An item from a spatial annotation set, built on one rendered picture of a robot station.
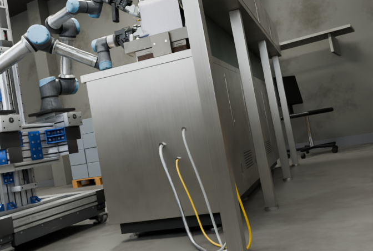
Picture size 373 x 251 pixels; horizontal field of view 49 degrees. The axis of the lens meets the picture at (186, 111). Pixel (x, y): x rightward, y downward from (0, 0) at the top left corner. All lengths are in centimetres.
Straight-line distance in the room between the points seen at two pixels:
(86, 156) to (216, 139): 519
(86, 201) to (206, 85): 159
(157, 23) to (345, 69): 379
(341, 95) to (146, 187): 407
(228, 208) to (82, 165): 526
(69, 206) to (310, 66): 406
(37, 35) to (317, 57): 417
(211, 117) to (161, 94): 65
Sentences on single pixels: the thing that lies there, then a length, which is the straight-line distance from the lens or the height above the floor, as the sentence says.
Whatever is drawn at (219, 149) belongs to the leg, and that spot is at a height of 42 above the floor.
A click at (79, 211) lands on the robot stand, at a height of 13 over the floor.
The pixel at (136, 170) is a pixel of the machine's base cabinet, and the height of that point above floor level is 36.
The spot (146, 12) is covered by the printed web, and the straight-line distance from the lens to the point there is 244.
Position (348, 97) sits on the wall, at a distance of 579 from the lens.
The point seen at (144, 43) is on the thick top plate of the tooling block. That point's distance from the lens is 219.
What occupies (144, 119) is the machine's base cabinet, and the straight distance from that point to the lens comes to 210.
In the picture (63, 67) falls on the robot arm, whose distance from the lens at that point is 302.
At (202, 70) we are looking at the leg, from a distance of 146.
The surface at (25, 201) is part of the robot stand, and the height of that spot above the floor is 25.
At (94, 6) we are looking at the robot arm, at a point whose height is 136.
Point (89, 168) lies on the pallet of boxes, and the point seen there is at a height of 27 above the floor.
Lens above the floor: 48
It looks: 4 degrees up
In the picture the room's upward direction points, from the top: 10 degrees counter-clockwise
